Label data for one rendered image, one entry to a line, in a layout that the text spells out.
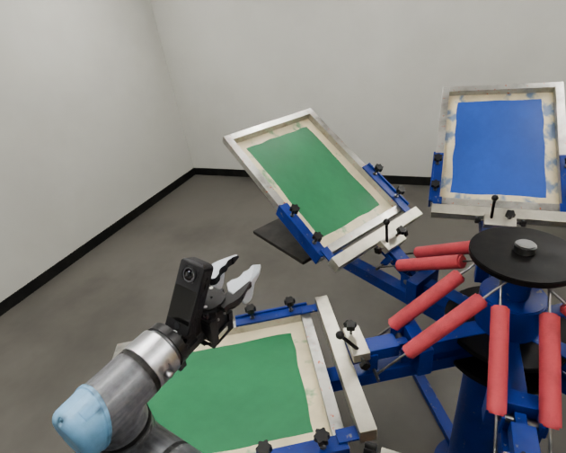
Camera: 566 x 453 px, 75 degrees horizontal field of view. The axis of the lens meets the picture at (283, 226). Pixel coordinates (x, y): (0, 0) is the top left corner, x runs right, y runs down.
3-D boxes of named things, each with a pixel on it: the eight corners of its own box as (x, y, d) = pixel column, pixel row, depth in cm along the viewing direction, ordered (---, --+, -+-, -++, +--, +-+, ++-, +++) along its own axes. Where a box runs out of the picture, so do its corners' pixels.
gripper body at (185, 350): (204, 308, 67) (153, 357, 59) (198, 272, 62) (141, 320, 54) (237, 325, 64) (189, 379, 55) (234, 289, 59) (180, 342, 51)
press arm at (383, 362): (166, 427, 128) (162, 416, 125) (169, 411, 133) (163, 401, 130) (503, 356, 136) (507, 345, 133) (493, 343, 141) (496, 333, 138)
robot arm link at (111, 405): (66, 446, 48) (35, 405, 43) (133, 379, 55) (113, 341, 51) (101, 477, 44) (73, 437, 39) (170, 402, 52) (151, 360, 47)
